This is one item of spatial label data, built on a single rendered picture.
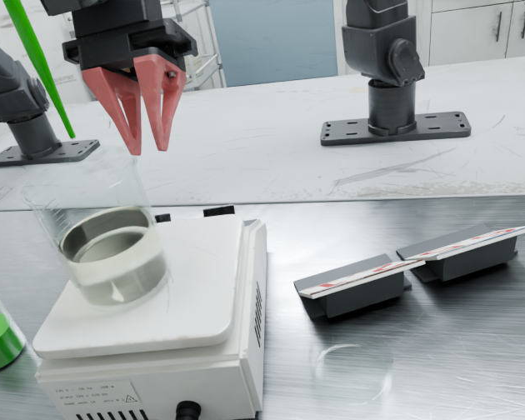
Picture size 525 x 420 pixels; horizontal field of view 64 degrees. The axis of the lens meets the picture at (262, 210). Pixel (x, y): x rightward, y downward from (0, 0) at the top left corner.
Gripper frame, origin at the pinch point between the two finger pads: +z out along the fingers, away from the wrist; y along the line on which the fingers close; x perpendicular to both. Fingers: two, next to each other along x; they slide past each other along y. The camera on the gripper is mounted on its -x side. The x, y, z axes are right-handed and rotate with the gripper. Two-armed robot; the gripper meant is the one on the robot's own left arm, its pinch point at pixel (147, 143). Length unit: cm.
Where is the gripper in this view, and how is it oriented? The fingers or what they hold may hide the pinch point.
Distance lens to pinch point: 39.8
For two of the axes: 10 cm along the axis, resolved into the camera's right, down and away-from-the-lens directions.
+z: 1.4, 9.9, 0.5
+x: 2.0, -0.8, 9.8
